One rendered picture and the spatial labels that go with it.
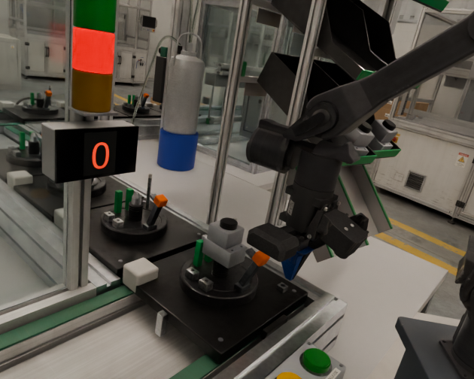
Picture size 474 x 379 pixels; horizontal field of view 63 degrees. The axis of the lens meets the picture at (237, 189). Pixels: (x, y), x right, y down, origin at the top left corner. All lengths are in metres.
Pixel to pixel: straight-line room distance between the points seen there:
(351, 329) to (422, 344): 0.34
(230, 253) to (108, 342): 0.23
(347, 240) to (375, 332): 0.43
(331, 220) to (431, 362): 0.20
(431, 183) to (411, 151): 0.42
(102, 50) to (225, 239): 0.33
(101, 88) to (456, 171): 4.31
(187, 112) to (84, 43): 1.04
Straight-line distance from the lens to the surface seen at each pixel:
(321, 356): 0.63
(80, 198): 0.64
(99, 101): 0.54
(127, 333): 0.68
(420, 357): 0.55
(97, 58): 0.54
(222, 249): 0.65
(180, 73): 1.52
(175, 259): 0.77
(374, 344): 0.89
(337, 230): 0.52
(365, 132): 0.80
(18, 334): 0.66
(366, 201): 1.05
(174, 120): 1.55
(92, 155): 0.56
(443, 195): 4.71
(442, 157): 4.67
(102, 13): 0.54
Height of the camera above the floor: 1.37
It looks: 20 degrees down
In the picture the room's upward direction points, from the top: 10 degrees clockwise
